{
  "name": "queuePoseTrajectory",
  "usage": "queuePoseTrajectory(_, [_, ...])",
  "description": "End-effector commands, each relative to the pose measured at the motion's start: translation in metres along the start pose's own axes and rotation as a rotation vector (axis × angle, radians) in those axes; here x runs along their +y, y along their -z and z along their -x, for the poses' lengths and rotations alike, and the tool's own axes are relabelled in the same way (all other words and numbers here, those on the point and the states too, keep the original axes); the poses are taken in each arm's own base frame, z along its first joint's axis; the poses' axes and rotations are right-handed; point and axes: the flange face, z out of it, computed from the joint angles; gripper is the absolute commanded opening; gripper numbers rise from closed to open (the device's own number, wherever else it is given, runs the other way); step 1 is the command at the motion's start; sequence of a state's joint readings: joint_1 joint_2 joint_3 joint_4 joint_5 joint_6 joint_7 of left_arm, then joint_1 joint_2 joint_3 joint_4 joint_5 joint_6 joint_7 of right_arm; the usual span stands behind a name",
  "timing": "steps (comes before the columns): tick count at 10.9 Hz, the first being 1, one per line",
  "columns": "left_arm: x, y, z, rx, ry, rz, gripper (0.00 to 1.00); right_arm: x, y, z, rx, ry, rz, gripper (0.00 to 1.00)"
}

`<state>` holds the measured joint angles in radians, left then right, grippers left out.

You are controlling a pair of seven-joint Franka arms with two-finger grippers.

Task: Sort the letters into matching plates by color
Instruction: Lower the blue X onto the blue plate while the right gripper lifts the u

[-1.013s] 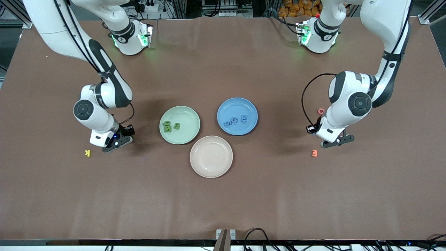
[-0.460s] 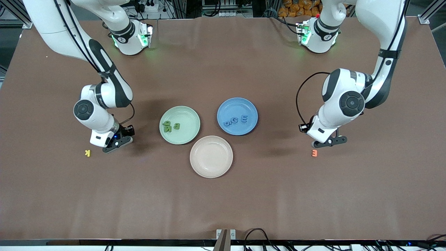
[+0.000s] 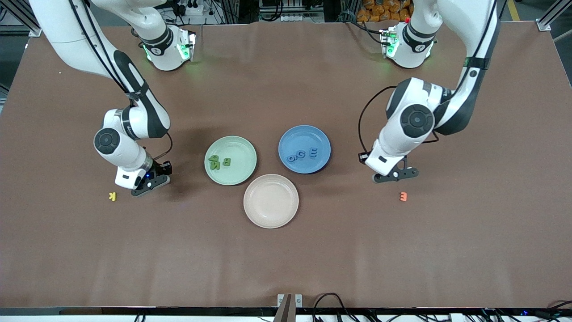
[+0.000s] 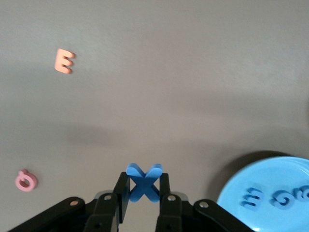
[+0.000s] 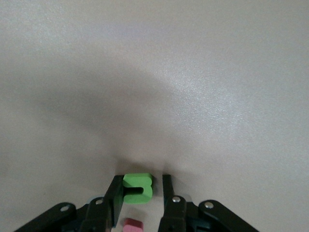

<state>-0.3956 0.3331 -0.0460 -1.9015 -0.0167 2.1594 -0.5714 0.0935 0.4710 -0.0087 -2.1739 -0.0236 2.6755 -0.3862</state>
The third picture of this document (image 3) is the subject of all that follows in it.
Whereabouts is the blue plate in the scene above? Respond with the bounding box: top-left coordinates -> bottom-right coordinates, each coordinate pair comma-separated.
278,125 -> 332,174

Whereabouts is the light green plate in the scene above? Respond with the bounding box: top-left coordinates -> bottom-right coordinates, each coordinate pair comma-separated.
204,136 -> 258,186

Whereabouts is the pale pink plate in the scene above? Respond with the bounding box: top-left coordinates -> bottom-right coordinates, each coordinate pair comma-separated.
243,174 -> 299,229

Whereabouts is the base connector box green light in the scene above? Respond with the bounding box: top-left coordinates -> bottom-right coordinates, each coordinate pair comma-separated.
178,30 -> 196,61
380,28 -> 400,58

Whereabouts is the bag of orange items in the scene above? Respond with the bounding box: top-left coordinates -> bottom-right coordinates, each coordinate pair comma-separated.
357,0 -> 414,23

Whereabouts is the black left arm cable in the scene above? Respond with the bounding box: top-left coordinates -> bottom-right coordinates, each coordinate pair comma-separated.
358,0 -> 499,157

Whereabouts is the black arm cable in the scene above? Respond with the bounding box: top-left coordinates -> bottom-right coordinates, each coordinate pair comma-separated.
67,0 -> 173,161
358,0 -> 499,157

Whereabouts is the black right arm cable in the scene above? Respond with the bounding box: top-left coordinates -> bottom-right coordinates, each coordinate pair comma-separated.
67,0 -> 173,161

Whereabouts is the black looped cable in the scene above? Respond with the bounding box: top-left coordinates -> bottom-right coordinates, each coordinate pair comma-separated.
312,293 -> 358,322

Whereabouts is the metal table edge bracket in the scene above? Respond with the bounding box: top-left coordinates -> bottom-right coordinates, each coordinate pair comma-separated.
273,294 -> 303,322

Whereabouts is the aluminium rack frame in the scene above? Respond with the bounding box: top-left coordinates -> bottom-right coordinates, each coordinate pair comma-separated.
258,0 -> 326,13

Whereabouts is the aluminium frame profile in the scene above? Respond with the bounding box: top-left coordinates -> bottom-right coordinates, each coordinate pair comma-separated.
4,0 -> 43,37
536,0 -> 572,32

